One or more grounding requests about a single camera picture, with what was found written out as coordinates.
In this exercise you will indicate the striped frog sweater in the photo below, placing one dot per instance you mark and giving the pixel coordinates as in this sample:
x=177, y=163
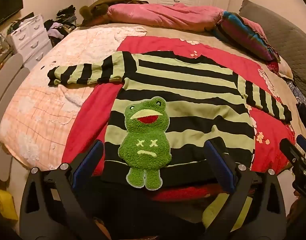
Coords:
x=182, y=97

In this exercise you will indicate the pile of dark clothes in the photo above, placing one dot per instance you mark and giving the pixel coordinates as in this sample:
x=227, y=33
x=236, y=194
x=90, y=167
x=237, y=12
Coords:
x=60, y=22

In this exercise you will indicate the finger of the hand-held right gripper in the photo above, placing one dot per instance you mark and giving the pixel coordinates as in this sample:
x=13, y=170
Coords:
x=305, y=143
x=290, y=150

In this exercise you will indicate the blue purple striped pillow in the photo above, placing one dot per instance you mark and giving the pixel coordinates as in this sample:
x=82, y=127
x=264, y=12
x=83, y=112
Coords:
x=242, y=33

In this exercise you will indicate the dark patterned cloth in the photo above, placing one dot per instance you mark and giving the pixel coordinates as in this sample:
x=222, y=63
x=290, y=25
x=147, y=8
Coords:
x=303, y=100

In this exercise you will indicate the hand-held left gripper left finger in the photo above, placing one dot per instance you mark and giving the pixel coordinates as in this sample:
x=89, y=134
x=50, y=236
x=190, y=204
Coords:
x=89, y=160

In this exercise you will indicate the red floral blanket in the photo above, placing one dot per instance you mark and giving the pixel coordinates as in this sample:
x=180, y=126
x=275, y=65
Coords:
x=270, y=152

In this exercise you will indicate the white drawer chest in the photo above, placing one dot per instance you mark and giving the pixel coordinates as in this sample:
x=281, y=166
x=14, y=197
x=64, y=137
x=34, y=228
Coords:
x=30, y=40

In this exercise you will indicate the peach checked fleece blanket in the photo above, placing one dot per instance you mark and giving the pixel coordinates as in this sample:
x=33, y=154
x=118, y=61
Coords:
x=43, y=110

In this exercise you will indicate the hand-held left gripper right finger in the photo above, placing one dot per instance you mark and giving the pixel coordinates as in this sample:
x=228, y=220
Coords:
x=219, y=162

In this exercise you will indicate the grey quilted headboard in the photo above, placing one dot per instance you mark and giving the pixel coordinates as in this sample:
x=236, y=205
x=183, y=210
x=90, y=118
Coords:
x=285, y=32

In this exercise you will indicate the yellow bag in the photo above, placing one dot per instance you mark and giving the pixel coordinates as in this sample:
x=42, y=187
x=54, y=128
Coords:
x=2, y=205

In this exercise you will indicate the grey padded footboard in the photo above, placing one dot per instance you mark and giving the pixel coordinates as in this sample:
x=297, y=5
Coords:
x=5, y=100

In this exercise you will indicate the olive coat with fur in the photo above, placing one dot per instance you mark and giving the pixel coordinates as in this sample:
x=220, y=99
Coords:
x=98, y=11

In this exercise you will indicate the pink duvet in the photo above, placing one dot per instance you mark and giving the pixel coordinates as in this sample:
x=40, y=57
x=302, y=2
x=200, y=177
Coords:
x=167, y=13

